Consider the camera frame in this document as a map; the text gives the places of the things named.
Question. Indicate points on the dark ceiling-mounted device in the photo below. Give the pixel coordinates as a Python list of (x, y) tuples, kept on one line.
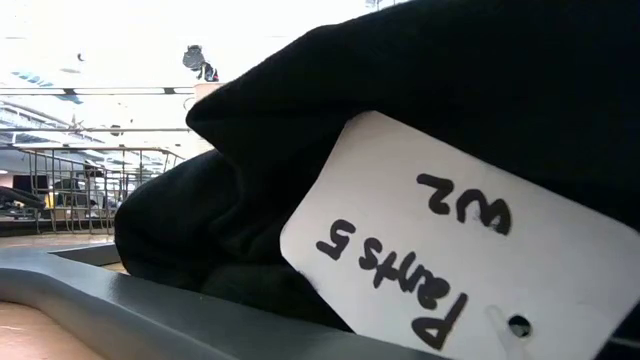
[(194, 57)]

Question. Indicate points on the grey clothes hanger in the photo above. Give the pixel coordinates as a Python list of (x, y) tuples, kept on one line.
[(150, 315)]

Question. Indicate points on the black pants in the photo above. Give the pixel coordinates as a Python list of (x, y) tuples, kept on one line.
[(400, 65)]

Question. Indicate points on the white handwritten paper tag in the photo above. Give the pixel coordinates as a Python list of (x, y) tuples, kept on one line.
[(550, 280)]

